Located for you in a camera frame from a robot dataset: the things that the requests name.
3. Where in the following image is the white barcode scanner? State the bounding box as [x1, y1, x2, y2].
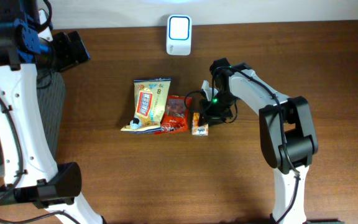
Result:
[166, 14, 193, 56]

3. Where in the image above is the orange tissue pack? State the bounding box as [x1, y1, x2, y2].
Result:
[191, 113, 209, 136]

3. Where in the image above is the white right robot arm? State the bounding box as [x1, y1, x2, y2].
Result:
[200, 58, 318, 223]

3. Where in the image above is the grey plastic mesh basket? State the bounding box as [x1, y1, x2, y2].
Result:
[0, 70, 66, 177]

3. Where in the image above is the yellow snack bag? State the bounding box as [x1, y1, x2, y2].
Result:
[121, 78, 172, 134]

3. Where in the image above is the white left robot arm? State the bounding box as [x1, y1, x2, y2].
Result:
[0, 1, 104, 223]

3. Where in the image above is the red snack bag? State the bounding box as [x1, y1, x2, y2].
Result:
[155, 95, 192, 135]

